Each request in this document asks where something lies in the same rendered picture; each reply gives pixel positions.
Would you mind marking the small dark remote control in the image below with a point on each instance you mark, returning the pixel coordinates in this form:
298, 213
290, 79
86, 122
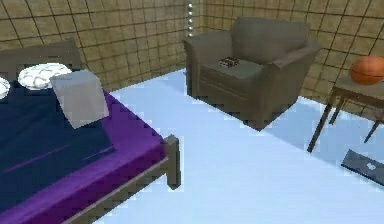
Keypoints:
229, 61

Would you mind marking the grey-brown armchair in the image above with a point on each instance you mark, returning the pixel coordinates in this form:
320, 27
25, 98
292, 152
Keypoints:
246, 70

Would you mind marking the dark blue blanket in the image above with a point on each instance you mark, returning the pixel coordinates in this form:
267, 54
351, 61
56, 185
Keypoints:
40, 140

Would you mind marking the white round pillow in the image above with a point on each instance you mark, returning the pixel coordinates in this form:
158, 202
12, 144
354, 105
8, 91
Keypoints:
2, 87
35, 76

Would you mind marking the brown wooden side table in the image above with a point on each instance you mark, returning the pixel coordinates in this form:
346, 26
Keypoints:
356, 91

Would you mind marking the orange basketball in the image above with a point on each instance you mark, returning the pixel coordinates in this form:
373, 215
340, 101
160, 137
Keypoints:
367, 70

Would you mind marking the dark grey flat laptop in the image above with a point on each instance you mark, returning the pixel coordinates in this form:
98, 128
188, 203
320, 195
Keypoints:
365, 166

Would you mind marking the purple bed with wooden frame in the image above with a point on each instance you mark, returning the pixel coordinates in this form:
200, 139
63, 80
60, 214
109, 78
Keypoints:
133, 146

